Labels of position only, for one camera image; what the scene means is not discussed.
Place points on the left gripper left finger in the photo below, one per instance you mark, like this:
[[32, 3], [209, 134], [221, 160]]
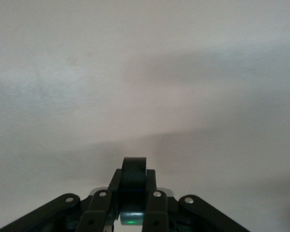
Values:
[[94, 212]]

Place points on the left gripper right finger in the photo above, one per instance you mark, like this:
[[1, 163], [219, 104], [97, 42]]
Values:
[[159, 212]]

